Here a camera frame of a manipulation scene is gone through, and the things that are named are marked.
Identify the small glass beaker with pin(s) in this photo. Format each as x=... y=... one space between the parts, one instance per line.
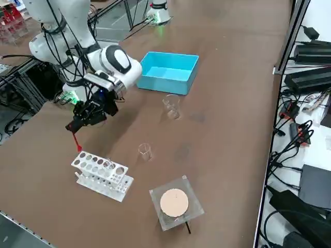
x=145 y=153

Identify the small black power adapter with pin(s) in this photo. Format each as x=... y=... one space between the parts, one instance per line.
x=311 y=32

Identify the blue plastic bin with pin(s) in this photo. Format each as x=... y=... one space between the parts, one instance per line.
x=168 y=77

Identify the aluminium table edge rail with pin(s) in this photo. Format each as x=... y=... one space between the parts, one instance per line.
x=20 y=227

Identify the grey flat box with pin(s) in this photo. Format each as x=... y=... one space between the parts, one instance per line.
x=315 y=186

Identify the glass test tube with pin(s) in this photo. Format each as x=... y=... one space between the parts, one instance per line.
x=107 y=163

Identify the black metal frame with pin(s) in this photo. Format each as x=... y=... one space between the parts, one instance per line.
x=26 y=77

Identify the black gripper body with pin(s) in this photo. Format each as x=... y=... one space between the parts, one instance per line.
x=108 y=103

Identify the red plastic stick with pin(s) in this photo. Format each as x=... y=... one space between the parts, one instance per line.
x=75 y=140

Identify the white test tube rack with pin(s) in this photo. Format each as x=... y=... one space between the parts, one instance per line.
x=88 y=182

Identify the aluminium profile post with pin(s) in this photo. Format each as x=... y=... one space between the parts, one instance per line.
x=294 y=31

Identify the black red power connector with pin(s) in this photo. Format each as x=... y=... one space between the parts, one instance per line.
x=289 y=110
x=300 y=134

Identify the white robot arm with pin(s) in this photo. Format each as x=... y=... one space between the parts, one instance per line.
x=134 y=72
x=159 y=13

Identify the large glass beaker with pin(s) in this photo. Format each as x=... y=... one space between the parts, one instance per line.
x=172 y=108

